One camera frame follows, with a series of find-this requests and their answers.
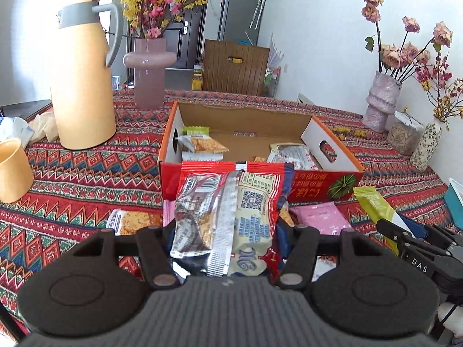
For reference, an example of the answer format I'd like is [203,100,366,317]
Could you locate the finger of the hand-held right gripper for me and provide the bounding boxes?
[401,219,463,250]
[375,219,440,279]

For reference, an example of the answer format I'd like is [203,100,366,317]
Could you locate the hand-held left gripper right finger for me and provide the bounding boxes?
[269,222,379,290]

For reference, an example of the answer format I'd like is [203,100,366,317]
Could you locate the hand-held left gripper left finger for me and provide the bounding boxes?
[72,224,181,290]

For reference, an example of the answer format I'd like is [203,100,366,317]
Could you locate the red cardboard box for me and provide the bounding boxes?
[158,100,365,201]

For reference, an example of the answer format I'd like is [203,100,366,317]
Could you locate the yellow green snack packet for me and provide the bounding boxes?
[352,186,413,257]

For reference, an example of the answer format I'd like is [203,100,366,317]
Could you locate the red silver snack packet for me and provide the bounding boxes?
[169,160,295,286]

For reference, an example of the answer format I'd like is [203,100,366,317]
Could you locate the person's right forearm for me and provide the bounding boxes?
[438,294,463,347]

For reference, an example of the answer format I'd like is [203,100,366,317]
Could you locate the white red snack packet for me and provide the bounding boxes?
[312,255,342,283]

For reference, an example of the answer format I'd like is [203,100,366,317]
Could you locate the teal box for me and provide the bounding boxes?
[444,178,463,230]

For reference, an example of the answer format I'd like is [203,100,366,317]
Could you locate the pink snack packet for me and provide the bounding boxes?
[289,202,353,236]
[163,200,179,228]

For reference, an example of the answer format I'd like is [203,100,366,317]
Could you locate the small floral vase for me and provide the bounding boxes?
[410,121,442,171]

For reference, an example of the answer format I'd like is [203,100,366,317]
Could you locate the patterned red tablecloth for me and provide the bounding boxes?
[0,87,463,347]

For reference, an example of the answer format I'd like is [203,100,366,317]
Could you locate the brown silver snack packet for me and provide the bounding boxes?
[268,142,322,171]

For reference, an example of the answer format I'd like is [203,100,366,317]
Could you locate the glass storage jar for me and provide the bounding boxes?
[387,111,425,156]

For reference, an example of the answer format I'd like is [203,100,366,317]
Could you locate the red yellow flower twigs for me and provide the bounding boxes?
[416,52,463,131]

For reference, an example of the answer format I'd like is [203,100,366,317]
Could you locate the pink textured vase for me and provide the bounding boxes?
[362,71,403,133]

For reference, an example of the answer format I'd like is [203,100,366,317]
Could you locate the yellow ceramic mug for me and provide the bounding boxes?
[0,137,35,204]

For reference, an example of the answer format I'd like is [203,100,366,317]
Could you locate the yellow thermos jug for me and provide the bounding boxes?
[50,0,124,150]

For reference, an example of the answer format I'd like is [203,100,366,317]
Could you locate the dried pink roses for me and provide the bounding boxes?
[363,0,454,84]

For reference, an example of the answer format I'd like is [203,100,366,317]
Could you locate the white blue plastic bag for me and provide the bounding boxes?
[0,117,35,149]

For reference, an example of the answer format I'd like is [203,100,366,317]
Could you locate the dark flat board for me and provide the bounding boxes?
[0,99,53,121]

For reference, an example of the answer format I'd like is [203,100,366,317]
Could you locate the grey refrigerator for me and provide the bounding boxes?
[217,0,270,46]

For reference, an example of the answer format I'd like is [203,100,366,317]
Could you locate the white folded umbrella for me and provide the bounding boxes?
[249,0,269,29]

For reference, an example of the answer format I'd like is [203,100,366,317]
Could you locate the pink and yellow flower bouquet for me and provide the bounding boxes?
[109,0,273,40]

